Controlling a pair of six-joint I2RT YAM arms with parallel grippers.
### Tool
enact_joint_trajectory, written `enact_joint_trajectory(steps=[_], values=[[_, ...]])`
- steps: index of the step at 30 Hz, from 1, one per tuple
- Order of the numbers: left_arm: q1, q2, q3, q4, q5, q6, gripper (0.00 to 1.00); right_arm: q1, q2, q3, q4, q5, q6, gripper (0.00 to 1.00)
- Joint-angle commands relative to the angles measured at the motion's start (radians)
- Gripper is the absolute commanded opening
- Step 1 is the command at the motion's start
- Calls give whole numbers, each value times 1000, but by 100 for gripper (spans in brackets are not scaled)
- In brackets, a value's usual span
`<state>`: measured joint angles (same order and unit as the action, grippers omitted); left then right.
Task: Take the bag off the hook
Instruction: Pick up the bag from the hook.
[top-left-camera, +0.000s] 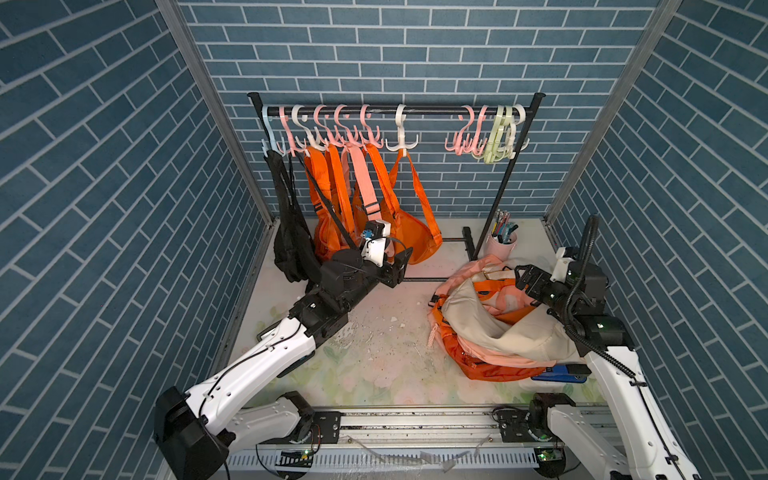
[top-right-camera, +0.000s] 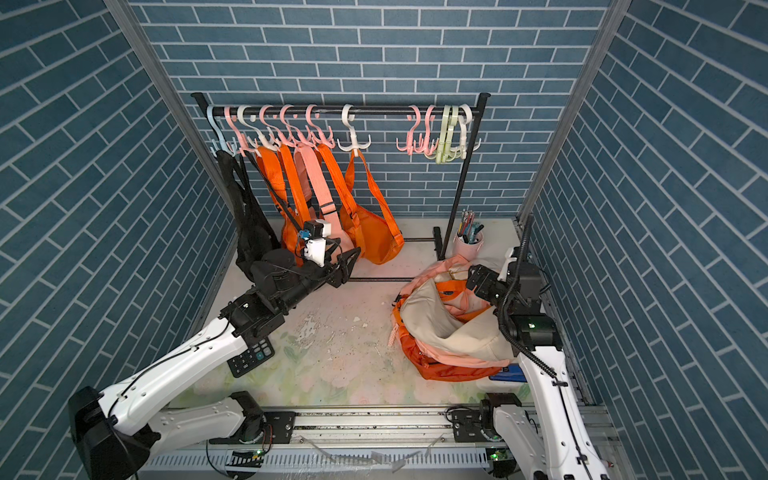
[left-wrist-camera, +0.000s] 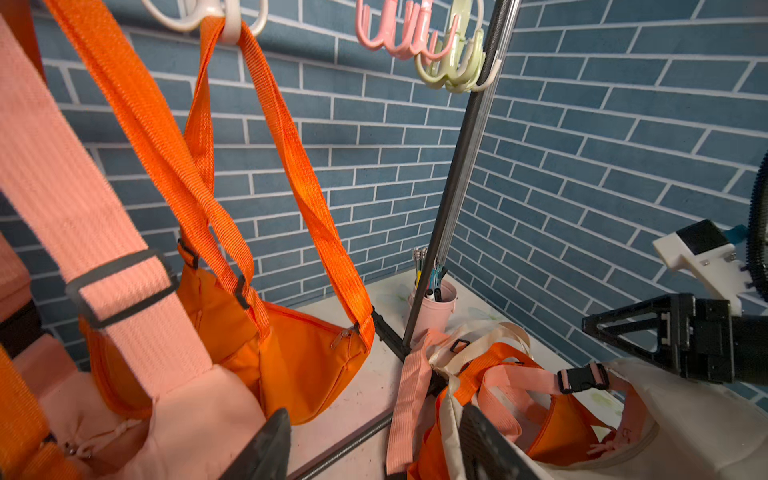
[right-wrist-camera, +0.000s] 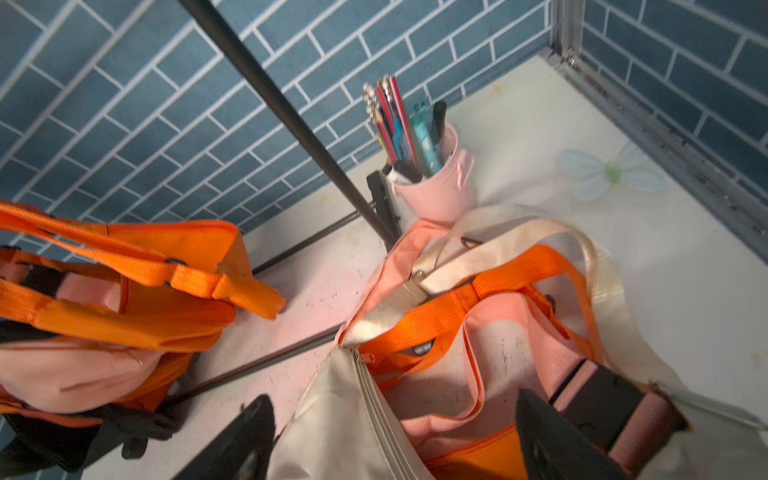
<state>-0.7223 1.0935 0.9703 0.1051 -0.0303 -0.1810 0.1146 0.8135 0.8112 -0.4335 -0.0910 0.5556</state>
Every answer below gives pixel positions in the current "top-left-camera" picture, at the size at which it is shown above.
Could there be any black bag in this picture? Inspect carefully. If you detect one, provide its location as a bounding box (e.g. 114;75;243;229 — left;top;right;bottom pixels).
264;150;321;291

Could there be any pink hook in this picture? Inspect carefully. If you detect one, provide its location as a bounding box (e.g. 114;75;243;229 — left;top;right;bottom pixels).
444;105;475;156
467;106;487;160

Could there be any light blue hook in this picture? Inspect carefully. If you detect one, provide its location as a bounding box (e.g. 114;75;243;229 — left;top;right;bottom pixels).
260;104;284;155

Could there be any black clothes rack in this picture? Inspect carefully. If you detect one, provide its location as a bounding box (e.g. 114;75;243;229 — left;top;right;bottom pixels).
247;92;546;260

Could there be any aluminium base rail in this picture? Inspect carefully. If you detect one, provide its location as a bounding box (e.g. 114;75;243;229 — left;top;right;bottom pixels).
157;405;685;480

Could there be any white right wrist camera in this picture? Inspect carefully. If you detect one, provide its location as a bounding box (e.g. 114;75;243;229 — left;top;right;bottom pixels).
550;247;578;282

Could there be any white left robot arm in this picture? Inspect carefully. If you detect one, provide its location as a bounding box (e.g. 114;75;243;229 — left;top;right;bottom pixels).
154;239;413;479

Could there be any beige bag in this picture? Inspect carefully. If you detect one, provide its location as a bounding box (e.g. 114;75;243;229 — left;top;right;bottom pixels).
439;269;580;368

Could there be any blue card device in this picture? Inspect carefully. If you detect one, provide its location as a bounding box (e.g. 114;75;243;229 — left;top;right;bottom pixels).
532;363;591;384

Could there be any orange bag left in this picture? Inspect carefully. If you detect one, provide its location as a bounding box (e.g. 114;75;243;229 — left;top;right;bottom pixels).
304;145;360;262

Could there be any white hook right end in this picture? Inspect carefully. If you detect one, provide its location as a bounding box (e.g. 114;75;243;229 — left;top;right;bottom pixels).
510;104;528;151

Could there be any green hook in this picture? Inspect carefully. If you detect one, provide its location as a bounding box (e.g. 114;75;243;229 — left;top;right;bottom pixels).
482;106;506;164
497;106;516;160

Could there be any pink metal pen bucket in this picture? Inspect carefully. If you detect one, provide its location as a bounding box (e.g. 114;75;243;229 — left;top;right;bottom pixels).
483;210;519;260

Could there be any bright orange crescent bag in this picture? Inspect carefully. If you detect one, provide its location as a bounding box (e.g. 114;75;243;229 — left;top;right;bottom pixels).
431;277;538;328

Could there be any white hook middle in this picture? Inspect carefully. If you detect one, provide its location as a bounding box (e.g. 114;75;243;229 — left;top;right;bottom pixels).
385;104;419;152

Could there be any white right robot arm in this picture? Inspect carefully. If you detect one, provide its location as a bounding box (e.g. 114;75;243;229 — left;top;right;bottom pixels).
514;214;700;479

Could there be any light pink strap bag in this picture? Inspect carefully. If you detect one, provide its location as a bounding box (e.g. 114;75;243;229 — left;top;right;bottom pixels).
342;146;384;240

